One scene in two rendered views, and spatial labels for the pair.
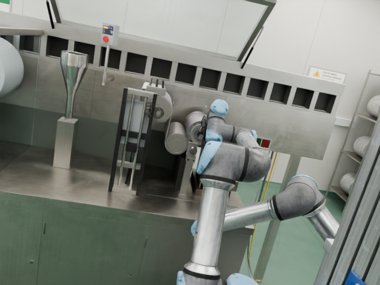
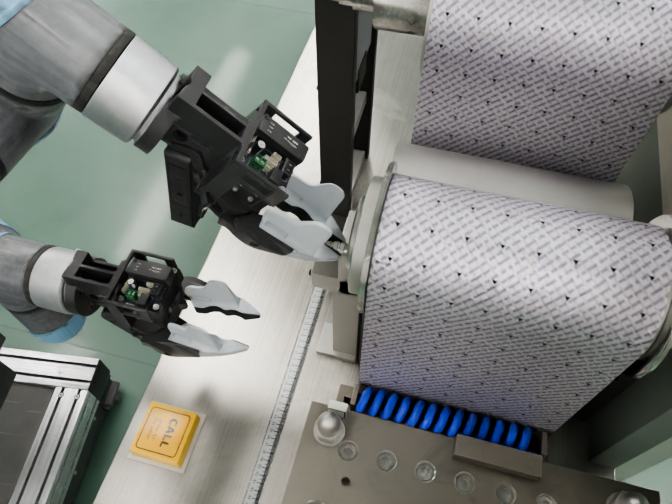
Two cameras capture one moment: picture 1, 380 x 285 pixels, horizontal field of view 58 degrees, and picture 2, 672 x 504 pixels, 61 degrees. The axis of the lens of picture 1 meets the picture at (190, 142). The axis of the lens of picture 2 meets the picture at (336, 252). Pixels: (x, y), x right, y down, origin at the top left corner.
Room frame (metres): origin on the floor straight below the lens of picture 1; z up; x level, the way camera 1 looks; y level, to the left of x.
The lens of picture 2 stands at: (1.87, -0.35, 1.70)
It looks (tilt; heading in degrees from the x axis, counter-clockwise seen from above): 57 degrees down; 113
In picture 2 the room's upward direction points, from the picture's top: straight up
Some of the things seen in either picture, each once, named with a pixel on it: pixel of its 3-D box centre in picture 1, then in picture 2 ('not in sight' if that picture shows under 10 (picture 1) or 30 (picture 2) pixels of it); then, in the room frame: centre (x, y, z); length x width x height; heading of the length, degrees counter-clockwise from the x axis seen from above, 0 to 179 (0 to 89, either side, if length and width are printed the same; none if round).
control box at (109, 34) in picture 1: (109, 34); not in sight; (1.73, 0.50, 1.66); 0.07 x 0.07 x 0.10; 77
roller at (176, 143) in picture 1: (176, 137); (496, 214); (1.89, 0.08, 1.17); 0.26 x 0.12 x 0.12; 8
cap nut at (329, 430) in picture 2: not in sight; (329, 425); (1.79, -0.18, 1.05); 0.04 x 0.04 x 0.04
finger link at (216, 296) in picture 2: not in sight; (221, 295); (1.62, -0.10, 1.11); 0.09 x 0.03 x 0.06; 17
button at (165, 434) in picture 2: not in sight; (165, 433); (1.57, -0.24, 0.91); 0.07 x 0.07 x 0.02; 8
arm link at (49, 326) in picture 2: not in sight; (40, 298); (1.35, -0.16, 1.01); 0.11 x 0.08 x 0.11; 161
